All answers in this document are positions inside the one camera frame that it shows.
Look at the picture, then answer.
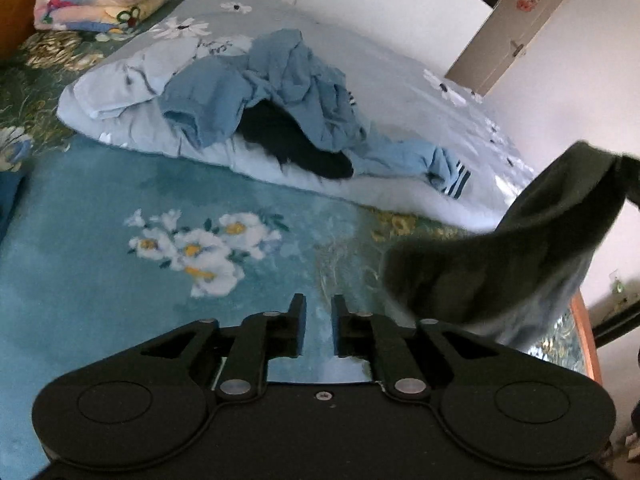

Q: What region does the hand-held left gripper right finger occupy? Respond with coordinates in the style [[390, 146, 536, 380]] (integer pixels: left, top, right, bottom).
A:
[[332, 293, 501, 402]]

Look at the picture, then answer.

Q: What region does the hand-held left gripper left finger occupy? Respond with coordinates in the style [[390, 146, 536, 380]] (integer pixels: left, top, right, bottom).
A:
[[132, 293, 307, 402]]

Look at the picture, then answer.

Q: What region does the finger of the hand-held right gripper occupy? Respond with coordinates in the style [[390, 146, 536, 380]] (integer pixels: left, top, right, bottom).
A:
[[607, 154, 640, 211]]

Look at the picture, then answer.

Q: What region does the grey garment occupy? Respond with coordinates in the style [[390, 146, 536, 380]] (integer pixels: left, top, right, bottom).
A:
[[382, 141, 628, 348]]

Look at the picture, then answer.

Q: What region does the black garment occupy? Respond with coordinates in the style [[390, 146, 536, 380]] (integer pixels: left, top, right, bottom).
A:
[[239, 101, 355, 181]]

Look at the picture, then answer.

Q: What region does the blue striped-cuff garment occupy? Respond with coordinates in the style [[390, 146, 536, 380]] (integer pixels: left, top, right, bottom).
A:
[[345, 137, 472, 200]]

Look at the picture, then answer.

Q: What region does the beige door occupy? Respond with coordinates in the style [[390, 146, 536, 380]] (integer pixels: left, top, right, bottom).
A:
[[444, 0, 572, 97]]

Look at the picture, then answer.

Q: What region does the teal floral blanket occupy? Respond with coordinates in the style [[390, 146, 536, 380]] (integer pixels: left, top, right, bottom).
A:
[[0, 30, 588, 480]]

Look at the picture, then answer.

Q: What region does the light blue floral duvet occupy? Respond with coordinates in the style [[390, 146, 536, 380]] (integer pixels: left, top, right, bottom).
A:
[[57, 0, 538, 233]]

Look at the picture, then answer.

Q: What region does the blue sweatshirt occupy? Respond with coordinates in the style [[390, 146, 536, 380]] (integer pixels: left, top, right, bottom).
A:
[[160, 29, 373, 153]]

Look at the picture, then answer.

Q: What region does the wooden headboard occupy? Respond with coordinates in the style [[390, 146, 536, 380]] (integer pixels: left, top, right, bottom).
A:
[[0, 0, 56, 58]]

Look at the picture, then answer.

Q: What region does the wooden bed frame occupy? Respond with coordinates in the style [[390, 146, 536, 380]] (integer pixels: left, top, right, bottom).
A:
[[570, 290, 601, 381]]

